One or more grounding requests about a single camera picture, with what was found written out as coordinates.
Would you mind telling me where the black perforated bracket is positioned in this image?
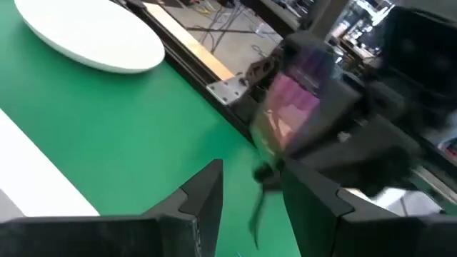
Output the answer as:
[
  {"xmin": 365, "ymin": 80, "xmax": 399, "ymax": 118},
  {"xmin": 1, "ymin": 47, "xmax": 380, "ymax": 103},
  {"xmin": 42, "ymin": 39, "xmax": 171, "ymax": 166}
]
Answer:
[{"xmin": 244, "ymin": 53, "xmax": 283, "ymax": 90}]

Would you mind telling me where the iridescent fork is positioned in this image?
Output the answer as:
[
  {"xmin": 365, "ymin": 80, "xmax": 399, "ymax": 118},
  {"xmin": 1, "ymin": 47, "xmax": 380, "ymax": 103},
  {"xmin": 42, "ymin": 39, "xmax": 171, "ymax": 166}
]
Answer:
[{"xmin": 248, "ymin": 46, "xmax": 335, "ymax": 249}]

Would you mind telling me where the tan wooden strip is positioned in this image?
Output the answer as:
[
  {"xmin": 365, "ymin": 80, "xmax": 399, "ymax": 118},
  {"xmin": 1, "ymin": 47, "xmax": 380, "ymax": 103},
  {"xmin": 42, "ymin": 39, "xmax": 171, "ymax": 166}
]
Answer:
[{"xmin": 144, "ymin": 1, "xmax": 236, "ymax": 82}]

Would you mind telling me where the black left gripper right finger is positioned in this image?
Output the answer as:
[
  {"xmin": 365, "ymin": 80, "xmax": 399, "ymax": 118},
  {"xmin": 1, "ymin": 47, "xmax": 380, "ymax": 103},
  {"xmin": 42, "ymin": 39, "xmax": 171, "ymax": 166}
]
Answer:
[{"xmin": 281, "ymin": 159, "xmax": 457, "ymax": 257}]

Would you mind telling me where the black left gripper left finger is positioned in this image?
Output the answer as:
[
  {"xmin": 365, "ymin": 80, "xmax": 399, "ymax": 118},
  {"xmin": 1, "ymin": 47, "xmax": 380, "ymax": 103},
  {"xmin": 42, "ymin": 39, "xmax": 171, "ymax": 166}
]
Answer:
[{"xmin": 0, "ymin": 159, "xmax": 224, "ymax": 257}]

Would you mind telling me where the black table frame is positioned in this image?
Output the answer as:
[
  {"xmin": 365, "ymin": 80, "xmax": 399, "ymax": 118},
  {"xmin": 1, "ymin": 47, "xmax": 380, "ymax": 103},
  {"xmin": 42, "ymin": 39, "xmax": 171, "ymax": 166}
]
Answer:
[{"xmin": 110, "ymin": 0, "xmax": 260, "ymax": 146}]

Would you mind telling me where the white plastic cutlery tray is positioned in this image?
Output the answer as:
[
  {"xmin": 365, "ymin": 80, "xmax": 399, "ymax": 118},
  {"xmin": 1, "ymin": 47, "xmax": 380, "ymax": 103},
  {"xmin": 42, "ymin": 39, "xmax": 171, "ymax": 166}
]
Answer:
[{"xmin": 0, "ymin": 108, "xmax": 101, "ymax": 223}]

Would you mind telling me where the white round plate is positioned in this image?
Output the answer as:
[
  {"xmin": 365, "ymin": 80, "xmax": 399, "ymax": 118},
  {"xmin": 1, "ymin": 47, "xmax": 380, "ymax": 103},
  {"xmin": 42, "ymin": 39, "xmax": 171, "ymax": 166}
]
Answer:
[{"xmin": 13, "ymin": 0, "xmax": 166, "ymax": 75}]

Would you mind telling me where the silver corner plate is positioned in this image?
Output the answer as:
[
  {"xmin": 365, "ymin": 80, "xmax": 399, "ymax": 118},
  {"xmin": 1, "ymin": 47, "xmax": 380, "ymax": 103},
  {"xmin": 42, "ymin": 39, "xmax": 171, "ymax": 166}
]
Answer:
[{"xmin": 206, "ymin": 74, "xmax": 250, "ymax": 106}]

